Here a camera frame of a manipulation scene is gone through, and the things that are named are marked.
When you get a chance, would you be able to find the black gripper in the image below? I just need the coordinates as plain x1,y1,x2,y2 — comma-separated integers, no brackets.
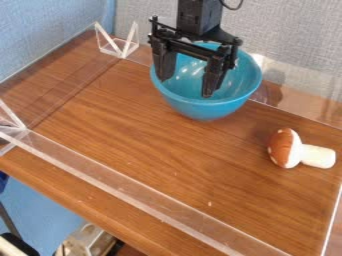
149,16,242,98

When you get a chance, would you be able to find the brown white plush mushroom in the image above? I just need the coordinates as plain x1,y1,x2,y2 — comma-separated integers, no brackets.
267,128,337,169

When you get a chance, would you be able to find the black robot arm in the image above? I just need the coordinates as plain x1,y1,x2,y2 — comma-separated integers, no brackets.
149,0,243,98

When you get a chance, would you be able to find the blue bowl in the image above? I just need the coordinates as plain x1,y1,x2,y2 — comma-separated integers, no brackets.
150,50,262,121

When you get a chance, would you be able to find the clear acrylic back barrier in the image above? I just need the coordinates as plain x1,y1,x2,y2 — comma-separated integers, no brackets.
128,46,342,129

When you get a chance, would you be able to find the clear acrylic barrier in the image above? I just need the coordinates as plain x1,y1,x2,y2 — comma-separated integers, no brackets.
0,99,290,256
128,46,342,129

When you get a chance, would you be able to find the clear acrylic front barrier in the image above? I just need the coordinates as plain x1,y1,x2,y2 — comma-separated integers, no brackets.
0,99,290,256

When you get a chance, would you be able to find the grey metal box under table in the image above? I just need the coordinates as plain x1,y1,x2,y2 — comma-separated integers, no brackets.
54,223,118,256

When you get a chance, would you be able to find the clear acrylic corner bracket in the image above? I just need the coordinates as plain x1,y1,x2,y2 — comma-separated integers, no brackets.
94,22,141,59

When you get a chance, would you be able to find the black cable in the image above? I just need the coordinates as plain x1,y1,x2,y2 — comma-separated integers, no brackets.
218,0,246,11

